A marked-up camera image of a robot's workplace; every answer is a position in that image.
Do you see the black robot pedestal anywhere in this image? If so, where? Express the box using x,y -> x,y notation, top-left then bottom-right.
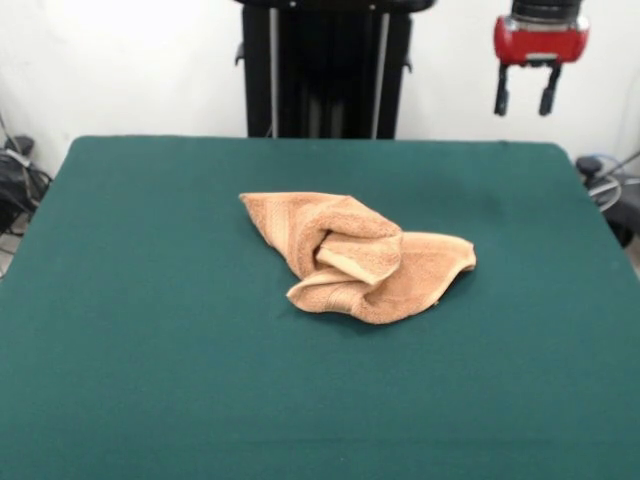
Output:
232,0 -> 436,140

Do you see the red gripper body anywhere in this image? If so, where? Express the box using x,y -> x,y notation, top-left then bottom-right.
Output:
493,13 -> 590,69

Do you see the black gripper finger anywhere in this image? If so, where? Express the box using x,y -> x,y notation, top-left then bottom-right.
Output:
537,63 -> 562,117
493,62 -> 512,117

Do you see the grey stand base with cables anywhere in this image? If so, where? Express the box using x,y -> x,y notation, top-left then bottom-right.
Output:
574,152 -> 640,249

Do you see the tan terry towel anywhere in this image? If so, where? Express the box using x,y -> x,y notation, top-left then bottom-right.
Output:
238,191 -> 477,325

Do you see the dark green table cloth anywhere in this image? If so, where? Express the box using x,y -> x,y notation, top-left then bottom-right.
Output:
0,134 -> 640,480

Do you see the black equipment base with cables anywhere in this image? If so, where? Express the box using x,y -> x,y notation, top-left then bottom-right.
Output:
0,134 -> 54,236

